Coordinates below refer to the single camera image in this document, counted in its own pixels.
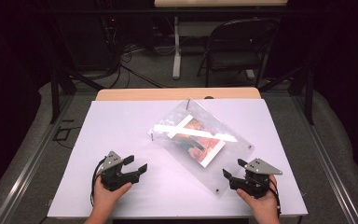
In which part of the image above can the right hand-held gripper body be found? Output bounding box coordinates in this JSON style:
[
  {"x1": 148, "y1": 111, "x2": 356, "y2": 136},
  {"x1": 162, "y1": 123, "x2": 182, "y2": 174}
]
[{"x1": 229, "y1": 158, "x2": 283, "y2": 200}]

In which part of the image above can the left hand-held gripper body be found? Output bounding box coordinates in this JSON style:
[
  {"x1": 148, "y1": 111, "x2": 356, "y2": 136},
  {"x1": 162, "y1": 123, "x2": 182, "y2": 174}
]
[{"x1": 98, "y1": 150, "x2": 140, "y2": 192}]

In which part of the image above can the clear acrylic box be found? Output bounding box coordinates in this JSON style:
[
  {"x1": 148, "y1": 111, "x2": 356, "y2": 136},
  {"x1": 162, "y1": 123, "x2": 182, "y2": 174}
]
[{"x1": 147, "y1": 98, "x2": 256, "y2": 199}]

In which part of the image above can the person's left hand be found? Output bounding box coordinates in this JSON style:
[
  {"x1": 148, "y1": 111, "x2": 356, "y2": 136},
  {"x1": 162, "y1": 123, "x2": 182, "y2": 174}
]
[{"x1": 91, "y1": 176, "x2": 133, "y2": 217}]

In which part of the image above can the person's right hand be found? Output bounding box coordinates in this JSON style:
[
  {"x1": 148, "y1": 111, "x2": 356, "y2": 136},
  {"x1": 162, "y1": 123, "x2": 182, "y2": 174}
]
[{"x1": 236, "y1": 175, "x2": 280, "y2": 219}]

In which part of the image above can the white board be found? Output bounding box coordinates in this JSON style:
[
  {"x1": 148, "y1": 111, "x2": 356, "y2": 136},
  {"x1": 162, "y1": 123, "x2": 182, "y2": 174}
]
[{"x1": 47, "y1": 98, "x2": 309, "y2": 219}]

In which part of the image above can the wooden table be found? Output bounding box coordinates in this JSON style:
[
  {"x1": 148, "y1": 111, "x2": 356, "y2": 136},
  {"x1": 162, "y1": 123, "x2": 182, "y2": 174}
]
[{"x1": 95, "y1": 87, "x2": 262, "y2": 102}]

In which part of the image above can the black metal stand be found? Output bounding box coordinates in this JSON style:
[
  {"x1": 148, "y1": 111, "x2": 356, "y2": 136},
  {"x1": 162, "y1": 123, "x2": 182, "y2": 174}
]
[
  {"x1": 49, "y1": 60, "x2": 106, "y2": 125},
  {"x1": 258, "y1": 60, "x2": 315, "y2": 126}
]

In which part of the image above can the black folding chair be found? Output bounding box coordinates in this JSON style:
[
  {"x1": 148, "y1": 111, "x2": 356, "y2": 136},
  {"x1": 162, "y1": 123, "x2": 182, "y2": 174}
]
[{"x1": 197, "y1": 18, "x2": 282, "y2": 89}]

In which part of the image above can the white desk leg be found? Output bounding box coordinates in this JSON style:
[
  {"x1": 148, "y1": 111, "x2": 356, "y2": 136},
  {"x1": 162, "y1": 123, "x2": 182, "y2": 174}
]
[{"x1": 172, "y1": 16, "x2": 183, "y2": 79}]

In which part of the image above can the black computer tower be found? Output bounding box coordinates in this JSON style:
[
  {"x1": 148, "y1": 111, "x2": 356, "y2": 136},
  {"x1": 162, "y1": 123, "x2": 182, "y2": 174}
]
[{"x1": 101, "y1": 13, "x2": 124, "y2": 64}]

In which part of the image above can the white desk top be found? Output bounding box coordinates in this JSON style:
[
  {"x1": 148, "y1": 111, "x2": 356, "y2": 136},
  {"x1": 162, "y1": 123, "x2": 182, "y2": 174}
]
[{"x1": 153, "y1": 0, "x2": 289, "y2": 8}]

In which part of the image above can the aluminium rail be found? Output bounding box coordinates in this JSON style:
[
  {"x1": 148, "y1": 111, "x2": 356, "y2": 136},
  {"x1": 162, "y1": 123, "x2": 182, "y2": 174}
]
[
  {"x1": 0, "y1": 92, "x2": 76, "y2": 224},
  {"x1": 292, "y1": 92, "x2": 358, "y2": 224}
]

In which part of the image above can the bundle of floor cables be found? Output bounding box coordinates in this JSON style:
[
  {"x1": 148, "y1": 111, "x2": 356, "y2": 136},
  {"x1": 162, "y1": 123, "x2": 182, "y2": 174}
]
[{"x1": 103, "y1": 41, "x2": 169, "y2": 90}]

